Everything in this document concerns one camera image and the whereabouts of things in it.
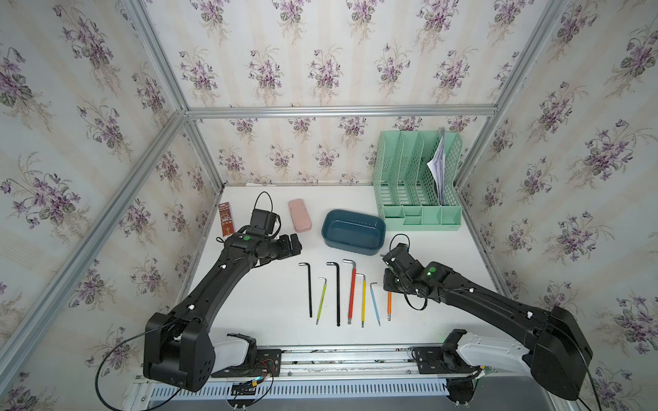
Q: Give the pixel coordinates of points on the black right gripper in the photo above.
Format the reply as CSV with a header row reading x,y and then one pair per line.
x,y
385,281

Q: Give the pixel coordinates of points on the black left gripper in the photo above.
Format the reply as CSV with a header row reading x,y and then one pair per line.
x,y
285,250

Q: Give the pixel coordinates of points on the orange handled hex key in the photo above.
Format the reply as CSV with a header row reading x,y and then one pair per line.
x,y
389,306

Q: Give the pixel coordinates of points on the blue handled hex key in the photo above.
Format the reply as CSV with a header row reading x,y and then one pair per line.
x,y
374,302

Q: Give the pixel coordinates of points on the yellow handled hex key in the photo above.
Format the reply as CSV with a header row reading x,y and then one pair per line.
x,y
364,298

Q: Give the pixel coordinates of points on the red handled hex key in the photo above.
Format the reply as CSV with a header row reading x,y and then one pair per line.
x,y
352,289

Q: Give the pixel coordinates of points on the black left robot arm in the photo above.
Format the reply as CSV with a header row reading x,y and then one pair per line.
x,y
178,349

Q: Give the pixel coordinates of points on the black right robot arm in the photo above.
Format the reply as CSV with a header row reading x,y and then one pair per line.
x,y
549,346

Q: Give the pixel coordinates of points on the thin black hex key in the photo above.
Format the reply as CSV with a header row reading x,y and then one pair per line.
x,y
309,287

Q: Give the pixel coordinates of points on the teal plastic storage box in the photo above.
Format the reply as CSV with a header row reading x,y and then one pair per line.
x,y
354,232

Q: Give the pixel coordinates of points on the long black hex key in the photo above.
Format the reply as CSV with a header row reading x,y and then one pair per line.
x,y
336,266

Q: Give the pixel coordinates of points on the pink pencil case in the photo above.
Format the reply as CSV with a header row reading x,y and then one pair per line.
x,y
299,215

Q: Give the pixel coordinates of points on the red small booklet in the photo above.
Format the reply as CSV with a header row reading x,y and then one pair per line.
x,y
226,219

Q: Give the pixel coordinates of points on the green mesh file organizer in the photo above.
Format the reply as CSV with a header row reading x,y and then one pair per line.
x,y
404,187

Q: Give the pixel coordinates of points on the white papers in organizer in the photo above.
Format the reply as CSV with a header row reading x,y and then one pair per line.
x,y
436,167

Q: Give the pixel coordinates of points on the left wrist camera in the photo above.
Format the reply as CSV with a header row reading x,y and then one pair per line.
x,y
264,223

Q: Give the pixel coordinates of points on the green handled hex key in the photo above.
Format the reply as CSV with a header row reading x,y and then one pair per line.
x,y
322,299

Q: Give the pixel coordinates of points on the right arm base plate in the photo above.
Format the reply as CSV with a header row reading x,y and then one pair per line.
x,y
437,360

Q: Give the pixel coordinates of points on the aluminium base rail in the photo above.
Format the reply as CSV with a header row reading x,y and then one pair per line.
x,y
357,377

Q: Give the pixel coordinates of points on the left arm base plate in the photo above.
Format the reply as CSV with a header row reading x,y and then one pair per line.
x,y
264,363

